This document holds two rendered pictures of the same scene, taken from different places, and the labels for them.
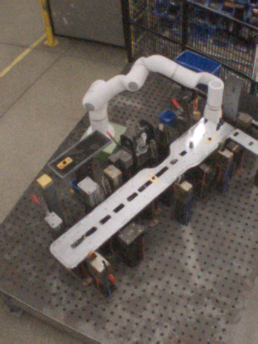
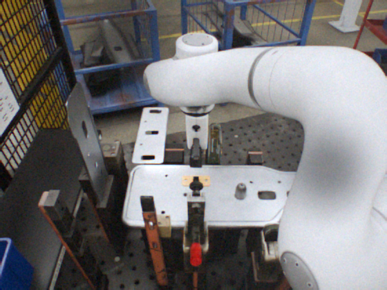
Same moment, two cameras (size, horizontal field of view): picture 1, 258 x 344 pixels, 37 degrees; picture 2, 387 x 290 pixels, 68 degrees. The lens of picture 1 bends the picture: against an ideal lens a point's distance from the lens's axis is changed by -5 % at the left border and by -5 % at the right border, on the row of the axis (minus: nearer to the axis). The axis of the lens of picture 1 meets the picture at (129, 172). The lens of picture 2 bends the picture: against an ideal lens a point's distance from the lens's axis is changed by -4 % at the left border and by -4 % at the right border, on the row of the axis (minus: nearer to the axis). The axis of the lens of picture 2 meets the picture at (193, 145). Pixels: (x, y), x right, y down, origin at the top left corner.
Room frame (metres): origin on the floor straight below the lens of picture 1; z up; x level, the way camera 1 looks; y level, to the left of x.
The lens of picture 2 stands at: (2.11, -0.15, 1.70)
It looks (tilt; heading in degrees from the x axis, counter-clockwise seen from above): 44 degrees down; 221
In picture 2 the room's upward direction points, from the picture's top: straight up
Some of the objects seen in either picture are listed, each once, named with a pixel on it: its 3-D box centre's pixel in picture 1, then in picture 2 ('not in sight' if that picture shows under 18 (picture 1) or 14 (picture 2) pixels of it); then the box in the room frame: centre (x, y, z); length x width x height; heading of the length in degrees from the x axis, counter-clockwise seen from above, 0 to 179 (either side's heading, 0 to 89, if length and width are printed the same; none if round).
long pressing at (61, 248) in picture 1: (152, 182); (360, 192); (1.40, -0.12, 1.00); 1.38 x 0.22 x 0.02; 131
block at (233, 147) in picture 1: (230, 160); (175, 179); (1.63, -0.67, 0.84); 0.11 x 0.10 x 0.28; 41
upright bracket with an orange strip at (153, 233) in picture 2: (193, 121); (157, 253); (1.91, -0.46, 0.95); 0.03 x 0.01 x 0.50; 131
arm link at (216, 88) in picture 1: (215, 92); (195, 68); (1.69, -0.52, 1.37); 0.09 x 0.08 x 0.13; 158
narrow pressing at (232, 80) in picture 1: (231, 96); (90, 148); (1.89, -0.69, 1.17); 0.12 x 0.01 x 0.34; 41
